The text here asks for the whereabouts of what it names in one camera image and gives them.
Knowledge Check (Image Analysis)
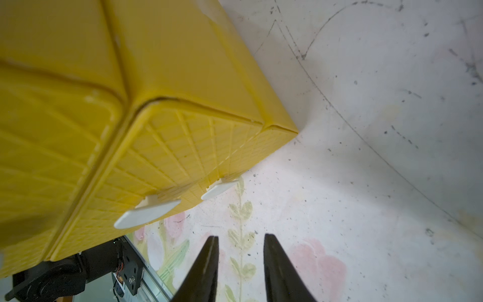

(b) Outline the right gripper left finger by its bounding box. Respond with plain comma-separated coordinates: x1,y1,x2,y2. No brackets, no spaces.
171,236,220,302

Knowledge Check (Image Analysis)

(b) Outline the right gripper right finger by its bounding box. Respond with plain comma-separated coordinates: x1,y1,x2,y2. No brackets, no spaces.
264,234,316,302

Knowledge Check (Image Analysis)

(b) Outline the yellow plastic drawer cabinet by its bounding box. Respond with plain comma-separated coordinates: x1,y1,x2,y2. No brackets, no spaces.
1,1,298,277

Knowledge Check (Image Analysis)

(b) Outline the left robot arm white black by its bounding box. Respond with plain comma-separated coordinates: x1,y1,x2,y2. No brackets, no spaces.
5,240,121,301

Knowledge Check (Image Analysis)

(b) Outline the aluminium frame rail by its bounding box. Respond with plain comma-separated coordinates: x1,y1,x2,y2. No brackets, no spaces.
112,238,173,302

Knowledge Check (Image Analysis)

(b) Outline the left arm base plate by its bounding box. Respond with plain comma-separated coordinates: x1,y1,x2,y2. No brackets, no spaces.
113,237,144,296

